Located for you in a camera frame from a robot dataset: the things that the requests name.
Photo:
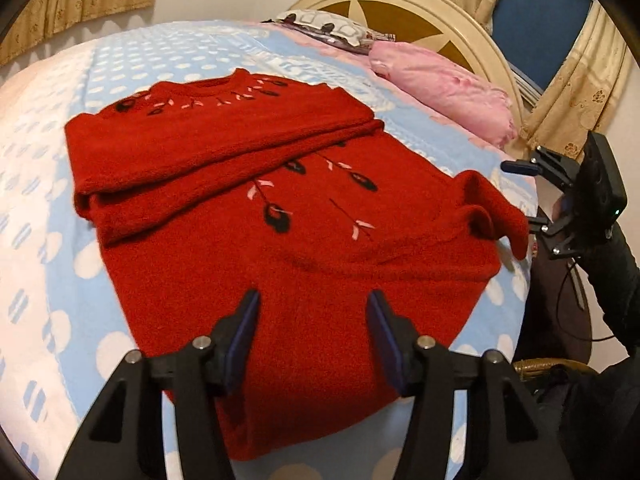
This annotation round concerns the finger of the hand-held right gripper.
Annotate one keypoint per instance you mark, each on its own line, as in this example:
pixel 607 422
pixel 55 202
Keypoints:
pixel 555 230
pixel 520 166

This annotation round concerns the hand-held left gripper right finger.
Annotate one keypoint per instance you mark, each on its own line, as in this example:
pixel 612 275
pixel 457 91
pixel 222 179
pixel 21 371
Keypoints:
pixel 387 350

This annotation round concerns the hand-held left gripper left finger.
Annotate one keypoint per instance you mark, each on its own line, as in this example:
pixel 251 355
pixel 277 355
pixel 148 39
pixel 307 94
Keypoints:
pixel 240 345

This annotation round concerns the red knitted sweater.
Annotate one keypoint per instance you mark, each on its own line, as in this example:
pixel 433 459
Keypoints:
pixel 300 260

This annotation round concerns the person's right forearm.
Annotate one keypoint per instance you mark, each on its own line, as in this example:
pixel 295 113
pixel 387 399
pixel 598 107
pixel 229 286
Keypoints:
pixel 617 285

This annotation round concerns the pink folded quilt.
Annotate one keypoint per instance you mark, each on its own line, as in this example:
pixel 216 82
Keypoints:
pixel 445 90

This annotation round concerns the wicker chair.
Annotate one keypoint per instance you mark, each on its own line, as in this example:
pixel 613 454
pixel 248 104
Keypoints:
pixel 542 366

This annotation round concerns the dark window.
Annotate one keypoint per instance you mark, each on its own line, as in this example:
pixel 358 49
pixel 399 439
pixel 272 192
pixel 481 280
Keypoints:
pixel 545 20

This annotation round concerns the cream brown bed headboard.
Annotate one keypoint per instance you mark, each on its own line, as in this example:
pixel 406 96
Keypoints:
pixel 415 15

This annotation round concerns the blue pink dotted bed sheet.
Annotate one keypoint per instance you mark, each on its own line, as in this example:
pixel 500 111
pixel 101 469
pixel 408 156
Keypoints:
pixel 50 260

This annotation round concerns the grey patterned pillow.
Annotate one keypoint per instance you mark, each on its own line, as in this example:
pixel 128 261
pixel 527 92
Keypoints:
pixel 335 27

